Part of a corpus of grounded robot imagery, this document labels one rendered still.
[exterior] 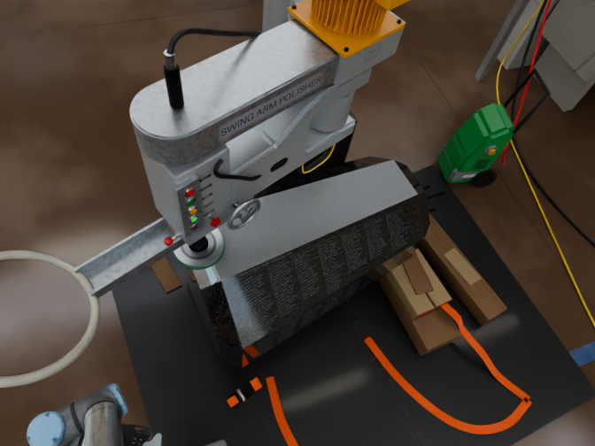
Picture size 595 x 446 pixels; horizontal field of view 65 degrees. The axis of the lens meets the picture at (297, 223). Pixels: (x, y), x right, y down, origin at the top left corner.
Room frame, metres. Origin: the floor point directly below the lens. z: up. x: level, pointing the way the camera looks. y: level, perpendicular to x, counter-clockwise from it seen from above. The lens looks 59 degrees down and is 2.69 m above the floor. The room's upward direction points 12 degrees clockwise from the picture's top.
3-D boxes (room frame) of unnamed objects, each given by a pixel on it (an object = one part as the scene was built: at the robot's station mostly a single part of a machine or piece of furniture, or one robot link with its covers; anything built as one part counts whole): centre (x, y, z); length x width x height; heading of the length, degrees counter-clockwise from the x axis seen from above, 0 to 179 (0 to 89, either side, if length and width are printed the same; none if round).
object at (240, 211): (0.91, 0.22, 1.22); 0.15 x 0.10 x 0.15; 141
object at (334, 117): (1.41, -0.02, 1.36); 0.19 x 0.19 x 0.20
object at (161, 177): (0.96, 0.34, 1.34); 0.36 x 0.22 x 0.45; 141
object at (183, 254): (0.89, 0.39, 0.89); 0.21 x 0.21 x 0.01
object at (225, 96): (1.17, 0.17, 1.63); 0.96 x 0.25 x 0.17; 141
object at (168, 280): (1.09, 0.72, 0.02); 0.25 x 0.10 x 0.01; 44
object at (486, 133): (2.40, -1.13, 0.43); 0.35 x 0.35 x 0.87; 20
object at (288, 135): (1.19, 0.14, 1.32); 0.74 x 0.23 x 0.49; 141
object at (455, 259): (1.50, -1.07, 0.13); 0.25 x 0.10 x 0.01; 44
